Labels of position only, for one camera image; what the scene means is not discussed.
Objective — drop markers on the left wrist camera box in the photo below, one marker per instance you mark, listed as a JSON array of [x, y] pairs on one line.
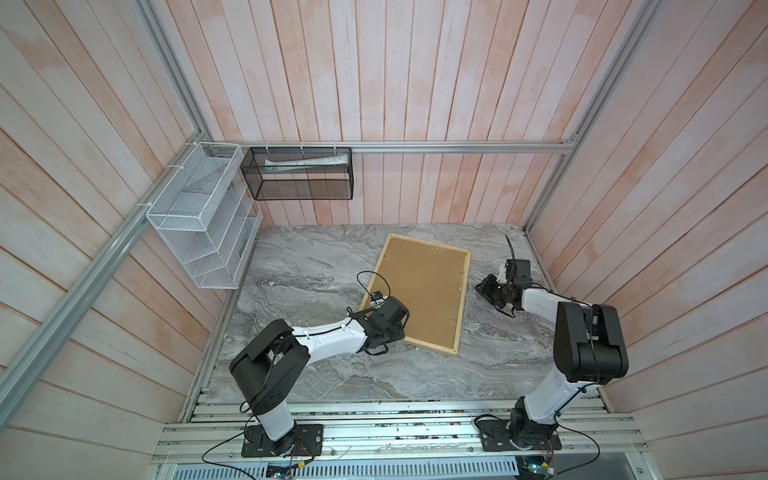
[[390, 309]]

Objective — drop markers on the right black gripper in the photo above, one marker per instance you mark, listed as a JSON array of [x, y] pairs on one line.
[[484, 288]]

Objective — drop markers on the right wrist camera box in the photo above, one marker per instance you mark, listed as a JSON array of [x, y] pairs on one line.
[[518, 273]]

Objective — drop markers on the white wire mesh shelf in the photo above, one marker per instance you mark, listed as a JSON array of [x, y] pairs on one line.
[[206, 217]]

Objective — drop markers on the black wire mesh basket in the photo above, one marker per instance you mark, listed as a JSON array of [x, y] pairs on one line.
[[300, 186]]

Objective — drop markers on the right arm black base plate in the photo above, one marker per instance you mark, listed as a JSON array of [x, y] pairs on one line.
[[499, 435]]

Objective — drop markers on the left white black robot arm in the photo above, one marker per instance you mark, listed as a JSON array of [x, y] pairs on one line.
[[267, 369]]

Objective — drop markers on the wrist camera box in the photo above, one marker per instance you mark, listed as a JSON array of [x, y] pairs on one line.
[[390, 309], [518, 273]]

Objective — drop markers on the light wooden picture frame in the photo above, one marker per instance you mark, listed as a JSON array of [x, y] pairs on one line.
[[462, 300]]

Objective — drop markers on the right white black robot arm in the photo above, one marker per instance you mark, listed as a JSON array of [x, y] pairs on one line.
[[588, 350]]

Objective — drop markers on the aluminium wall rail frame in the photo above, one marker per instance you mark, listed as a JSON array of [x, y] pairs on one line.
[[100, 99]]

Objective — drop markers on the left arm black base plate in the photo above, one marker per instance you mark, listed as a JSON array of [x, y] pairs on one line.
[[301, 440]]

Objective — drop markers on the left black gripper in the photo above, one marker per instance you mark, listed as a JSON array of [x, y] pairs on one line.
[[398, 335]]

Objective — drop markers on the aluminium slotted base rails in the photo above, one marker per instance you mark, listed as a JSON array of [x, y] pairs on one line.
[[398, 439]]

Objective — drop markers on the paper sheet inside black basket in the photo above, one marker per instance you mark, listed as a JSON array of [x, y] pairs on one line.
[[327, 164]]

